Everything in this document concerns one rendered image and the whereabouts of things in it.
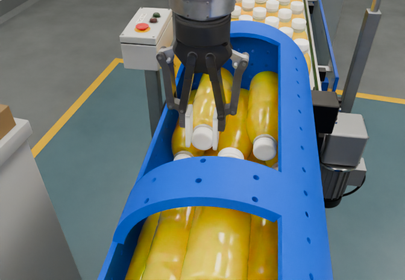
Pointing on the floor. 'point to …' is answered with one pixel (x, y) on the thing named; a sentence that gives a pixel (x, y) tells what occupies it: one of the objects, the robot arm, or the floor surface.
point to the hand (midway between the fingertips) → (202, 128)
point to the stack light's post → (359, 59)
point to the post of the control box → (153, 97)
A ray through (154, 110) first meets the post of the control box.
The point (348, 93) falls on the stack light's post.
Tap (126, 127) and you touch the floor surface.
